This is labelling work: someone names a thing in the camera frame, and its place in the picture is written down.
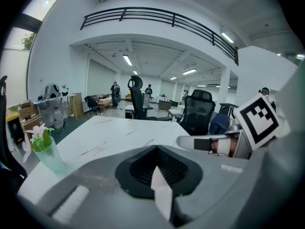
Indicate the ceiling strip light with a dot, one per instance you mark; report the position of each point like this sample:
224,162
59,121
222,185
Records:
189,71
127,60
227,37

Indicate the white artificial flower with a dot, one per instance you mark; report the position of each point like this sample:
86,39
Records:
38,135

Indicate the grey backpack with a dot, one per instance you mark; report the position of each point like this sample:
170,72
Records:
52,90

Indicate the light wooden board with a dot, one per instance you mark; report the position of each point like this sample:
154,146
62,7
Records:
76,105

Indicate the low wooden table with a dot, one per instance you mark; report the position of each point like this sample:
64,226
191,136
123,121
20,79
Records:
104,104

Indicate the black high-back office chair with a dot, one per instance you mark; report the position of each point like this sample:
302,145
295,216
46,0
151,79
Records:
140,99

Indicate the black mesh office chair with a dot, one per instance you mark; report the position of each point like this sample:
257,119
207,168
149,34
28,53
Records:
7,139
197,111

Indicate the dark blue chair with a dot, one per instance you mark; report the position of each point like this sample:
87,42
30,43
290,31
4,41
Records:
219,124

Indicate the small black chair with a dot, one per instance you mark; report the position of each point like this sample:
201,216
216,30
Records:
91,104

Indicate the long black balcony railing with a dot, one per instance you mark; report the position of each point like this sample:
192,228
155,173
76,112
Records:
166,20

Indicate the white side table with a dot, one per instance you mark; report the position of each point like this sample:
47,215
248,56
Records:
56,100

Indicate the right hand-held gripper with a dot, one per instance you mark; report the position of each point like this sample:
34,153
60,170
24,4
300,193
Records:
259,120

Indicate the clear water jug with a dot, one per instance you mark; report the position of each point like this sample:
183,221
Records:
57,118

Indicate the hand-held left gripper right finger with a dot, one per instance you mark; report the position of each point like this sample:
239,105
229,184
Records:
183,169

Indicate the green translucent vase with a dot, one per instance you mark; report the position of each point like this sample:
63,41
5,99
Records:
51,157

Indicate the large glass window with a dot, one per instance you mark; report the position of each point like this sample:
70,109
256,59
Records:
26,20

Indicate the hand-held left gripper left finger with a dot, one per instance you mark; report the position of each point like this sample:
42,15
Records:
133,170

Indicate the grey low cabinet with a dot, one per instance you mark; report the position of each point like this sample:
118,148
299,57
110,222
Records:
164,105

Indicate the stack of cardboard boxes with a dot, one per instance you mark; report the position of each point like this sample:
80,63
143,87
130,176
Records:
29,118

